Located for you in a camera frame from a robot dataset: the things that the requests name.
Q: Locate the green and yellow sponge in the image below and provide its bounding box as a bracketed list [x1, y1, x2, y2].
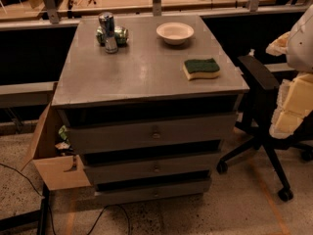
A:
[183, 58, 220, 80]

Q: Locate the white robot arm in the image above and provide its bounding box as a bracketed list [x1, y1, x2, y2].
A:
[286, 5, 313, 73]

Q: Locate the green soda can lying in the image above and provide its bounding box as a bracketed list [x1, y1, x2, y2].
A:
[96, 26, 128, 46]

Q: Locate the silver blue redbull can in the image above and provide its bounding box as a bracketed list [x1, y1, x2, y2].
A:
[99, 12, 118, 54]

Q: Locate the grey drawer cabinet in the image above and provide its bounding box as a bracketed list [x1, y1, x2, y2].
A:
[52, 16, 248, 193]

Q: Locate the top grey drawer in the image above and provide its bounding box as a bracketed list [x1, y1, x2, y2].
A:
[67, 113, 237, 154]

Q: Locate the grey drawer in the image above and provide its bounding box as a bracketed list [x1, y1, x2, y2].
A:
[67, 113, 237, 154]
[84, 152, 219, 185]
[95, 177, 211, 205]

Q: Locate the white ceramic bowl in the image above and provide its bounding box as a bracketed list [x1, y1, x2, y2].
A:
[156, 23, 194, 45]

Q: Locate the middle grey drawer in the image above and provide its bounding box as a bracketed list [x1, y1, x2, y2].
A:
[84, 152, 219, 185]

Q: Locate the bottom grey drawer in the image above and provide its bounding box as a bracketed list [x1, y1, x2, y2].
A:
[95, 177, 211, 205]

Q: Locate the black office chair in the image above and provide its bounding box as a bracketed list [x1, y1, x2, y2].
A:
[216, 55, 313, 202]

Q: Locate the brown cardboard box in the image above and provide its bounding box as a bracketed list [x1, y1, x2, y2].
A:
[20, 81, 92, 192]

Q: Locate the black metal stand leg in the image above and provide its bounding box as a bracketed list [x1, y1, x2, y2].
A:
[0, 184, 50, 235]

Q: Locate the wooden background workbench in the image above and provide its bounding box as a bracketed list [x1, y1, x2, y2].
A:
[0, 0, 312, 30]

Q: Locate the black floor cable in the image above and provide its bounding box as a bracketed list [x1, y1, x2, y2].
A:
[0, 162, 132, 235]

